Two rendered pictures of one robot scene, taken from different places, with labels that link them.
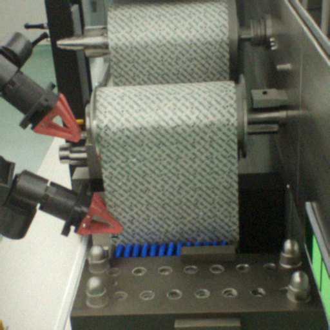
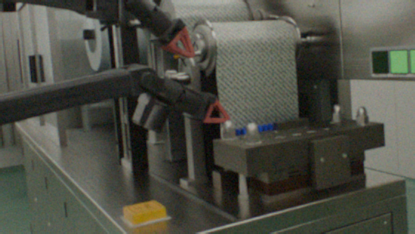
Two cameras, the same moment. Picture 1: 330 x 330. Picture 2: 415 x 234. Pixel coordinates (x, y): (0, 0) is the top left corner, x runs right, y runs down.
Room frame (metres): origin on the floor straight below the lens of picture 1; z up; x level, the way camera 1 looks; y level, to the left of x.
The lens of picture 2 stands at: (-0.08, 0.72, 1.23)
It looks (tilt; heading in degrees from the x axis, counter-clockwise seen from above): 4 degrees down; 325
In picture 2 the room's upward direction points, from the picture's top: 4 degrees counter-clockwise
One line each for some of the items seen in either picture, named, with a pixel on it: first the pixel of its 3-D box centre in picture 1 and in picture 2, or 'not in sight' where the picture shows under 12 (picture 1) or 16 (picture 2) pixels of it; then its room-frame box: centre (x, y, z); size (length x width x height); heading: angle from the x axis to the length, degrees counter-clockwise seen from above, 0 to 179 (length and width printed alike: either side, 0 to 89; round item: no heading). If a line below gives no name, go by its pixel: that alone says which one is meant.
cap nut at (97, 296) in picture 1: (95, 289); (252, 133); (0.84, 0.12, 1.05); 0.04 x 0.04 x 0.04
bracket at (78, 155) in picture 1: (93, 211); (189, 125); (1.10, 0.14, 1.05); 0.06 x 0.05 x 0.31; 86
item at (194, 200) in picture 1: (171, 205); (259, 98); (0.99, -0.01, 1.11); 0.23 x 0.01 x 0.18; 86
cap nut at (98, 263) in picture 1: (97, 256); (228, 129); (0.93, 0.12, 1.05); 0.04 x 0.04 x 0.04
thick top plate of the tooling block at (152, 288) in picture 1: (197, 296); (301, 143); (0.87, -0.04, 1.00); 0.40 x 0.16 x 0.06; 86
